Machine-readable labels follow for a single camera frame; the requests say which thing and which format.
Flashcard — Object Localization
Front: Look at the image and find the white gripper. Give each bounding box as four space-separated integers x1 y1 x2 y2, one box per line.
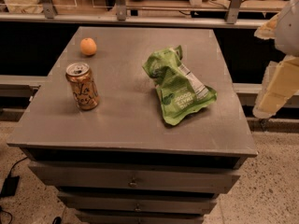
253 0 299 119

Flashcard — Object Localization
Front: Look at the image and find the orange LaCroix soda can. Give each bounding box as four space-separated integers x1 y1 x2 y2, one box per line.
65 62 99 110

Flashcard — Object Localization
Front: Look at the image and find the green snack bag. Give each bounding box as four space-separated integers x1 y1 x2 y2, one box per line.
143 46 217 126

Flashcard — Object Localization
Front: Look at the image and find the grey drawer cabinet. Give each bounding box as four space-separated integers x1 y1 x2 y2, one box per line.
8 27 257 224

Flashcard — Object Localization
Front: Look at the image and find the orange fruit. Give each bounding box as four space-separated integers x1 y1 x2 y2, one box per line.
80 38 97 56

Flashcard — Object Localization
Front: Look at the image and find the black power adapter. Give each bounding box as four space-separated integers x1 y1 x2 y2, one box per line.
0 176 20 198

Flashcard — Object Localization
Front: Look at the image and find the metal railing frame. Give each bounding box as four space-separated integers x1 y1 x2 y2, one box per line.
0 0 299 30

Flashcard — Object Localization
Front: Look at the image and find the black floor cable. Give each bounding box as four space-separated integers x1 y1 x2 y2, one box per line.
7 156 29 178

